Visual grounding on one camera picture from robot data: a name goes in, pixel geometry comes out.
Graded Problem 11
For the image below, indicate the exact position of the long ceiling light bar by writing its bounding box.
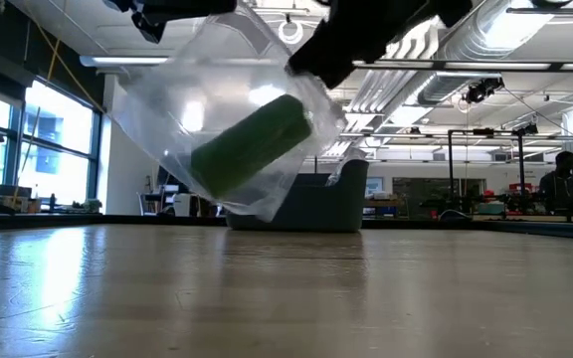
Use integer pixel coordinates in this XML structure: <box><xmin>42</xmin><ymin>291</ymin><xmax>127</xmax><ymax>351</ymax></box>
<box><xmin>79</xmin><ymin>55</ymin><xmax>573</xmax><ymax>74</ymax></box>

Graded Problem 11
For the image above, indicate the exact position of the black metal table frame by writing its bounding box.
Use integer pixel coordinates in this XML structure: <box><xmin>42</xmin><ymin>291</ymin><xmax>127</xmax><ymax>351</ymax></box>
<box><xmin>0</xmin><ymin>212</ymin><xmax>573</xmax><ymax>241</ymax></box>

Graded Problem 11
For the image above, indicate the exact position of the yellow cable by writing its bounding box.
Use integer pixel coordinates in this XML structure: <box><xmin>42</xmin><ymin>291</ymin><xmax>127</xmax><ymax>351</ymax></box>
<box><xmin>10</xmin><ymin>0</ymin><xmax>104</xmax><ymax>210</ymax></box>

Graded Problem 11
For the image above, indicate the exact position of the black metal station frame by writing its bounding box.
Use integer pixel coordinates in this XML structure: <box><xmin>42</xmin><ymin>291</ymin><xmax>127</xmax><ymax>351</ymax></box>
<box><xmin>447</xmin><ymin>127</ymin><xmax>527</xmax><ymax>216</ymax></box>

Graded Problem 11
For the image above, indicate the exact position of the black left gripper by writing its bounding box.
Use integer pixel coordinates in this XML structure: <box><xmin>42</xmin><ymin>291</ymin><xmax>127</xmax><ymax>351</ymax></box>
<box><xmin>100</xmin><ymin>0</ymin><xmax>239</xmax><ymax>46</ymax></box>

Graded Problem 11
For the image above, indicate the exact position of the black spotlight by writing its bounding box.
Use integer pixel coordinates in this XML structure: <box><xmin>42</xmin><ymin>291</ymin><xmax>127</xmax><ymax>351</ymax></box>
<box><xmin>462</xmin><ymin>76</ymin><xmax>506</xmax><ymax>105</ymax></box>

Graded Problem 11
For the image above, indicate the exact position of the person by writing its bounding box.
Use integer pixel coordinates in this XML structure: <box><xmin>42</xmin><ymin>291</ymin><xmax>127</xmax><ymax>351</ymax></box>
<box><xmin>537</xmin><ymin>150</ymin><xmax>573</xmax><ymax>213</ymax></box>

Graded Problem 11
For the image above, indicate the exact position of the coiled white cable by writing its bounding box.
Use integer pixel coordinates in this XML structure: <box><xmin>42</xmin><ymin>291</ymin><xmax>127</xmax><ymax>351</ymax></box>
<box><xmin>277</xmin><ymin>18</ymin><xmax>305</xmax><ymax>46</ymax></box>

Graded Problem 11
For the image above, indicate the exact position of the dark teal plastic bin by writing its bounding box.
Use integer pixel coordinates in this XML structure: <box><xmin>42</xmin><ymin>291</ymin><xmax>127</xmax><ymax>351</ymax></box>
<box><xmin>225</xmin><ymin>158</ymin><xmax>370</xmax><ymax>234</ymax></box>

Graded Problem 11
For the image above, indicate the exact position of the silver ventilation duct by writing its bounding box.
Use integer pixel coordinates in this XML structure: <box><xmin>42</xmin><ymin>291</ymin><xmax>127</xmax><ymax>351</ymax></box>
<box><xmin>417</xmin><ymin>0</ymin><xmax>557</xmax><ymax>106</ymax></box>

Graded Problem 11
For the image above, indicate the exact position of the green bandage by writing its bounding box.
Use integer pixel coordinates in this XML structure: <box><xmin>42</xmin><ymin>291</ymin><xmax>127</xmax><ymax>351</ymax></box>
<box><xmin>189</xmin><ymin>93</ymin><xmax>314</xmax><ymax>199</ymax></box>

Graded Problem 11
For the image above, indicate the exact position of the white computer box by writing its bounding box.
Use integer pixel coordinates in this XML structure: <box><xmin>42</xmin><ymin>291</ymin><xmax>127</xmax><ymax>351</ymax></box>
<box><xmin>171</xmin><ymin>192</ymin><xmax>200</xmax><ymax>218</ymax></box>

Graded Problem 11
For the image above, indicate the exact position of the large window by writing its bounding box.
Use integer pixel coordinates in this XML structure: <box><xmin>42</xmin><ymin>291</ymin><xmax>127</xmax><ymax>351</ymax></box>
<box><xmin>0</xmin><ymin>78</ymin><xmax>102</xmax><ymax>201</ymax></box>

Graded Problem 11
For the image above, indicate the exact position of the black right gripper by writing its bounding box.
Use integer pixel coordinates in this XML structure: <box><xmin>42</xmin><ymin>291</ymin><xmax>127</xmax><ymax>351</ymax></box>
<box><xmin>286</xmin><ymin>0</ymin><xmax>475</xmax><ymax>91</ymax></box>

